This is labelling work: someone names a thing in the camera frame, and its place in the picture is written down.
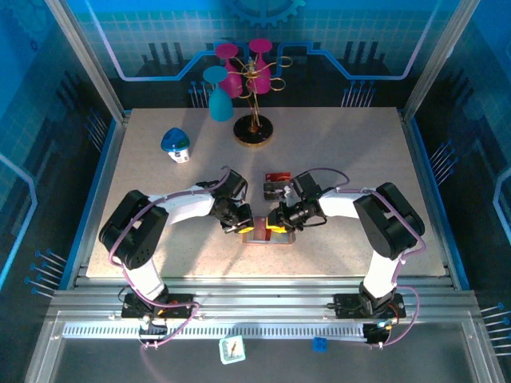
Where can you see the brown wooden case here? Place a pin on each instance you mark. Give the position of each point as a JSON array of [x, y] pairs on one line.
[[285, 238]]

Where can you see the red card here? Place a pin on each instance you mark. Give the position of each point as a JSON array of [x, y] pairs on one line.
[[278, 176], [260, 229]]

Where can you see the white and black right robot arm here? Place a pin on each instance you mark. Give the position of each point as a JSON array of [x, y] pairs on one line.
[[339, 205]]

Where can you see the small red black item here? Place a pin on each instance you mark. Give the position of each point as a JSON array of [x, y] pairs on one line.
[[275, 185]]

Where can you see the white cup with blue lid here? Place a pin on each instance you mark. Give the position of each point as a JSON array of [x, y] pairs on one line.
[[177, 149]]

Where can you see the gold glass rack black base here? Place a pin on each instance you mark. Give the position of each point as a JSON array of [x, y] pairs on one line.
[[253, 131]]

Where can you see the teal wine glass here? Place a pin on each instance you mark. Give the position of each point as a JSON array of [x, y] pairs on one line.
[[219, 105]]

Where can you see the white green square tile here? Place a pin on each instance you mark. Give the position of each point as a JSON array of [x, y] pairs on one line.
[[232, 350]]

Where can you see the small blue cube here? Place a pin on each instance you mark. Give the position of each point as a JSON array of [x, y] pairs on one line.
[[320, 345]]

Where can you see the magenta wine glass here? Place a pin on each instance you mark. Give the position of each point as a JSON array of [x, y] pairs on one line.
[[231, 81], [260, 81]]

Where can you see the black electronics board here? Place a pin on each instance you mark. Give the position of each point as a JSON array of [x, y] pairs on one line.
[[377, 334], [153, 331]]

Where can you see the aluminium front rail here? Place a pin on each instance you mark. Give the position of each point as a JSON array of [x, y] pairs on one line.
[[259, 295]]

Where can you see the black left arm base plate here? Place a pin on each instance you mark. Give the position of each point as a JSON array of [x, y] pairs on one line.
[[181, 305]]

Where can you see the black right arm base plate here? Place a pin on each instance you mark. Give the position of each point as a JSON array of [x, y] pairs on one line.
[[345, 307]]

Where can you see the aluminium frame post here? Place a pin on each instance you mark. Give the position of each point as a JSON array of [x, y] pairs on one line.
[[439, 60], [89, 60]]

